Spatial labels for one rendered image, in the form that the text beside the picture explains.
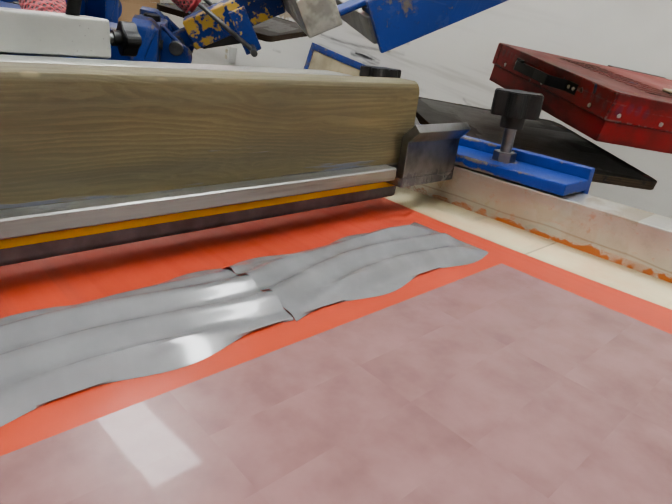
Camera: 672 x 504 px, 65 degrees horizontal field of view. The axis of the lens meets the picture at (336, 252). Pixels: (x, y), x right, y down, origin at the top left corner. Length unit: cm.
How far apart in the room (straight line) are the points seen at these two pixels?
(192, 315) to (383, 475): 12
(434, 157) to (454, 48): 219
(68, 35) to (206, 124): 27
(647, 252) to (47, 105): 38
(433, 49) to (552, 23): 58
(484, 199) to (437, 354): 25
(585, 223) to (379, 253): 17
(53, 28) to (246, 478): 47
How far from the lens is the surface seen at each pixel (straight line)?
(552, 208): 45
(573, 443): 23
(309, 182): 37
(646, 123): 113
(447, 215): 46
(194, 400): 22
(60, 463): 20
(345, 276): 30
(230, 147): 34
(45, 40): 57
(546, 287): 36
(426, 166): 46
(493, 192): 48
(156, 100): 31
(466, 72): 259
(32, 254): 32
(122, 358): 23
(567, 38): 238
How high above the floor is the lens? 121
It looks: 29 degrees down
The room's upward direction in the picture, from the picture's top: 14 degrees clockwise
